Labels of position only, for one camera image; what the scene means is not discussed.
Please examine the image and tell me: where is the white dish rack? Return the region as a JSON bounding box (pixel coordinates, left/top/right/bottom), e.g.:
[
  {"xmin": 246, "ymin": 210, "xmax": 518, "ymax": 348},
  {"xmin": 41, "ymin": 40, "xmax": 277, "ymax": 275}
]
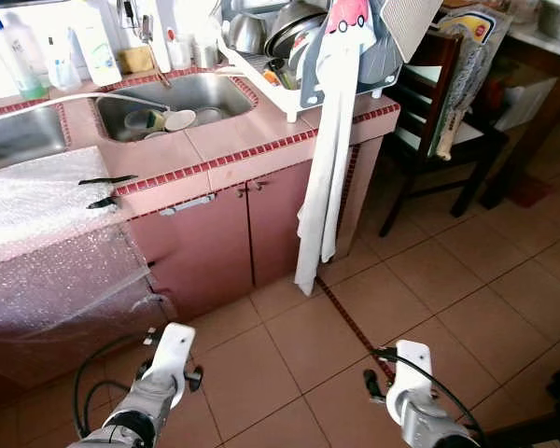
[{"xmin": 215, "ymin": 0, "xmax": 404, "ymax": 124}]

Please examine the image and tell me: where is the white flexible hose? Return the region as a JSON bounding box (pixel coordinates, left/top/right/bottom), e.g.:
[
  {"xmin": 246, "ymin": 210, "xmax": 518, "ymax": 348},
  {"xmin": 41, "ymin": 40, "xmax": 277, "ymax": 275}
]
[{"xmin": 0, "ymin": 91, "xmax": 174, "ymax": 113}]

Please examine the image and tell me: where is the white detergent bottle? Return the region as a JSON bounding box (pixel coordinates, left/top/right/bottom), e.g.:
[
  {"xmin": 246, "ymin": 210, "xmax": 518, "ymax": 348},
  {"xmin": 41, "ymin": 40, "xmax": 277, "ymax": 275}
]
[{"xmin": 70, "ymin": 19, "xmax": 122, "ymax": 87}]

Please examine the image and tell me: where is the white ribbed mat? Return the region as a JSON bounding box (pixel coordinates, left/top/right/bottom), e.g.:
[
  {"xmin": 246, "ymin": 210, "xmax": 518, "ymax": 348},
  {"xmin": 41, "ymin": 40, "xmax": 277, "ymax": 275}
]
[{"xmin": 383, "ymin": 0, "xmax": 446, "ymax": 64}]

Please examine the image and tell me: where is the yellow sponge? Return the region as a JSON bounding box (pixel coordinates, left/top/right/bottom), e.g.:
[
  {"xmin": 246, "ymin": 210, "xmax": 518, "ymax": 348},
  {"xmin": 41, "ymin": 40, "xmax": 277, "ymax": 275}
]
[{"xmin": 119, "ymin": 47, "xmax": 156, "ymax": 75}]

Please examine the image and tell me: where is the wide pink cabinet door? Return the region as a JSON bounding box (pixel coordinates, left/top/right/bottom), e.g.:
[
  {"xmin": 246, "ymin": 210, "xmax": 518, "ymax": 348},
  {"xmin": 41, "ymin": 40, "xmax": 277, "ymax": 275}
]
[{"xmin": 131, "ymin": 182, "xmax": 255, "ymax": 318}]

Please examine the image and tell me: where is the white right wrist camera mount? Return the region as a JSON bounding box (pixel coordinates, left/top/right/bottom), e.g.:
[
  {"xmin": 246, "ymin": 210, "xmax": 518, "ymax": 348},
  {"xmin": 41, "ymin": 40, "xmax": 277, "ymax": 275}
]
[{"xmin": 387, "ymin": 341, "xmax": 433, "ymax": 421}]

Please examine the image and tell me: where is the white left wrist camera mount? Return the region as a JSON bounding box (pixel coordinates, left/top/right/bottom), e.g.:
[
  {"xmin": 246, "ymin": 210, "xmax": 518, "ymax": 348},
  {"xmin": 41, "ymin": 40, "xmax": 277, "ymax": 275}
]
[{"xmin": 147, "ymin": 323, "xmax": 197, "ymax": 410}]

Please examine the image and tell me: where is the white towel red print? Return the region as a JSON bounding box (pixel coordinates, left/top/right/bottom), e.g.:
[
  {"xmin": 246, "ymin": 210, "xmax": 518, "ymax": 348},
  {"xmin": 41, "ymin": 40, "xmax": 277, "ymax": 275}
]
[{"xmin": 294, "ymin": 0, "xmax": 372, "ymax": 295}]

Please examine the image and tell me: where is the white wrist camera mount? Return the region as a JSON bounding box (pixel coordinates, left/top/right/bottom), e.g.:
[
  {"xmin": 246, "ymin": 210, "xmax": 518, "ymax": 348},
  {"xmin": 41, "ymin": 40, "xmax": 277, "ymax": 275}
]
[
  {"xmin": 147, "ymin": 323, "xmax": 197, "ymax": 410},
  {"xmin": 387, "ymin": 341, "xmax": 433, "ymax": 421}
]

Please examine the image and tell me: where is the large steel pan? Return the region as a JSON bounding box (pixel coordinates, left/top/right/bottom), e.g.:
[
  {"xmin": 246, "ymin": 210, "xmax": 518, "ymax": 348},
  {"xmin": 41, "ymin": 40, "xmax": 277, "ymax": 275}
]
[{"xmin": 264, "ymin": 0, "xmax": 329, "ymax": 59}]

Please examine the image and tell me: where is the dark wooden chair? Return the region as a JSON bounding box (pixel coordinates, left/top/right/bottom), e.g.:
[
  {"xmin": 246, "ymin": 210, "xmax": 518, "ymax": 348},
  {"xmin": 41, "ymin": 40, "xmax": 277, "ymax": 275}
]
[{"xmin": 378, "ymin": 28, "xmax": 510, "ymax": 236}]

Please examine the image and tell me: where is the clear bubble wrap sheet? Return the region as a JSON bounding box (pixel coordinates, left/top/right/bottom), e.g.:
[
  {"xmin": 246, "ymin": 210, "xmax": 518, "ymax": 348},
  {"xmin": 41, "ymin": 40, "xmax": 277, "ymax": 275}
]
[{"xmin": 0, "ymin": 147, "xmax": 176, "ymax": 384}]

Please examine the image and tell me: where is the clear bottle blue cap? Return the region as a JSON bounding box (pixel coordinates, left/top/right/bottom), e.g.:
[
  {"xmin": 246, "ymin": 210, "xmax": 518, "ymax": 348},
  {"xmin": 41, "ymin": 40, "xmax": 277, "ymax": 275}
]
[{"xmin": 0, "ymin": 11, "xmax": 49, "ymax": 99}]

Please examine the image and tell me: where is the narrow pink cabinet door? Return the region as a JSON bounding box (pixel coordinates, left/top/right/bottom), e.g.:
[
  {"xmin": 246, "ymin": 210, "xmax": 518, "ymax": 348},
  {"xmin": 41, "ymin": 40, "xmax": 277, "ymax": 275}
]
[{"xmin": 247, "ymin": 161, "xmax": 316, "ymax": 286}]

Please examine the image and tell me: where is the printed plastic bag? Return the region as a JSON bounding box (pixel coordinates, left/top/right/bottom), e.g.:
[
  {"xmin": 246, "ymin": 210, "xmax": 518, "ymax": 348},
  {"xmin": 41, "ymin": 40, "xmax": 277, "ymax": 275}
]
[{"xmin": 434, "ymin": 9, "xmax": 500, "ymax": 161}]

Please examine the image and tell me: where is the small steel pot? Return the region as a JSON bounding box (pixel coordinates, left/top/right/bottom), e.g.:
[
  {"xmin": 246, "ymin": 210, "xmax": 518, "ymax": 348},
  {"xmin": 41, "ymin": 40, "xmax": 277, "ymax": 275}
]
[{"xmin": 229, "ymin": 11, "xmax": 269, "ymax": 55}]

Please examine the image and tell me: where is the white green mug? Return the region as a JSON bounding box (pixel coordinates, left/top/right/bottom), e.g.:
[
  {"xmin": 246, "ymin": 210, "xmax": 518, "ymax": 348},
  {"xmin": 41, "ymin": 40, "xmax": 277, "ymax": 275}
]
[{"xmin": 124, "ymin": 107, "xmax": 197, "ymax": 134}]

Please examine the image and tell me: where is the silver cabinet handle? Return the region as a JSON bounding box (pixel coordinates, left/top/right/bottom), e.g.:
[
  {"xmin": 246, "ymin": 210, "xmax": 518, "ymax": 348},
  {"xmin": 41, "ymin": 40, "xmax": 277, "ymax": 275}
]
[{"xmin": 159, "ymin": 194, "xmax": 216, "ymax": 217}]

